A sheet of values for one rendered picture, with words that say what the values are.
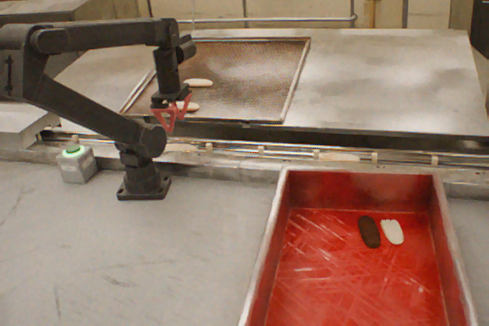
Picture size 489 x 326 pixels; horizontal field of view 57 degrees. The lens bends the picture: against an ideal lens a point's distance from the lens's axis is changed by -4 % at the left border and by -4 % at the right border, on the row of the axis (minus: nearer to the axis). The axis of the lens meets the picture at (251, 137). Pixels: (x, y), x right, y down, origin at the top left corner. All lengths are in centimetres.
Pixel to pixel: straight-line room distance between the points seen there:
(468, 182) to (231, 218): 52
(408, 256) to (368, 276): 9
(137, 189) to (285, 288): 45
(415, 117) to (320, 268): 55
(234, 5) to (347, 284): 438
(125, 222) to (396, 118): 72
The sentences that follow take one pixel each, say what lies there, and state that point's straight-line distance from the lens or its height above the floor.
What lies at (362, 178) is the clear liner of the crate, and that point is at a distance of 98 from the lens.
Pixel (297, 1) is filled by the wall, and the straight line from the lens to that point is 489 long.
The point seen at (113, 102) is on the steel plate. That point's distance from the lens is 175.
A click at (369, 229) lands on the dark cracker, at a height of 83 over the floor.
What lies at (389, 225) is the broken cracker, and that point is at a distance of 98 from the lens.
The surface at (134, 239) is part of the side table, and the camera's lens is 103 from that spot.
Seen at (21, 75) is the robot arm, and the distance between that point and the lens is 84.
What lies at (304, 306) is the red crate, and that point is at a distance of 83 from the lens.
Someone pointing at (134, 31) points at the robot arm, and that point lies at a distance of 105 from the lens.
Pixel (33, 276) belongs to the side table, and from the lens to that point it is 103.
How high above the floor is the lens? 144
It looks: 27 degrees down
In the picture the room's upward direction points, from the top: 5 degrees counter-clockwise
